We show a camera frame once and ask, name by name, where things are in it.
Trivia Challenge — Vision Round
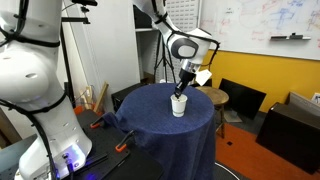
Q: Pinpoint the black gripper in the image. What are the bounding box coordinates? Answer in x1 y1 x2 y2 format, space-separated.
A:
173 68 198 100

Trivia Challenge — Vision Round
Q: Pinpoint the white paper cup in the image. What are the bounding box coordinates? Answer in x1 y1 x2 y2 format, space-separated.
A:
170 93 188 118

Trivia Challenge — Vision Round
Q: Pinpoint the white paper tag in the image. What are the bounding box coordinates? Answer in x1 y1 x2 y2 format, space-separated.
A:
195 69 213 86

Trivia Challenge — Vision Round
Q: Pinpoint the black tripod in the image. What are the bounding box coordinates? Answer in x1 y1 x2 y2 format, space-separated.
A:
153 33 177 84

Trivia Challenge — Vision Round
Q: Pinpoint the round wooden stool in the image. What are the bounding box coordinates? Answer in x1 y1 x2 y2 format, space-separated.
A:
195 85 231 139

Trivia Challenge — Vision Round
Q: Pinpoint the table with blue cloth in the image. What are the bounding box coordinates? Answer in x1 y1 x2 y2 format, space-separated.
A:
99 82 217 180

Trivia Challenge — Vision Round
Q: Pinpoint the black computer case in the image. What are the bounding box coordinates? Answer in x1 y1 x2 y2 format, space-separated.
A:
110 83 144 113

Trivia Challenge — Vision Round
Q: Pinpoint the black flat monitor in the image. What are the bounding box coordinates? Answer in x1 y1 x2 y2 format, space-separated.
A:
218 78 268 120

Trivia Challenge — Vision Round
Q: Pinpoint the white pegboard shelf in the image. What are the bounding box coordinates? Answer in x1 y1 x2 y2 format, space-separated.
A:
133 0 203 84

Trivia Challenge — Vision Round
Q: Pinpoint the orange black clamp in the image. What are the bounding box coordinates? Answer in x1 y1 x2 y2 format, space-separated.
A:
114 129 136 154
89 116 107 130

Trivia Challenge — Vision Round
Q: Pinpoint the wooden plank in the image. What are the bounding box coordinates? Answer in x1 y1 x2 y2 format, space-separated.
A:
92 81 110 114

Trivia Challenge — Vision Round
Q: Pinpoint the white whiteboard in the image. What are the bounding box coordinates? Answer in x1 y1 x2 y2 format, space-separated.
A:
199 0 320 62

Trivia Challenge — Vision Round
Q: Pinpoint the black box cabinet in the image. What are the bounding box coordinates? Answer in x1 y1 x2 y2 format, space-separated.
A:
255 102 320 175

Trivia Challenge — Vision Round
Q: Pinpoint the black whiteboard eraser tray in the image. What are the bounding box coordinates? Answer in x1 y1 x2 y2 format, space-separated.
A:
269 32 312 42

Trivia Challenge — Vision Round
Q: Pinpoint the grey flat monitor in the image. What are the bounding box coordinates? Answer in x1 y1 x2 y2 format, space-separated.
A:
288 91 320 116

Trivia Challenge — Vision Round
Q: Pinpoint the black camera stand pole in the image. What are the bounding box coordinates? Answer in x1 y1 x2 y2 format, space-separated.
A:
59 6 92 108

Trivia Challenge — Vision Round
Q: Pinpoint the black stereo camera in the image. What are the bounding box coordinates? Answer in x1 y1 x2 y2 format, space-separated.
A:
71 0 99 8

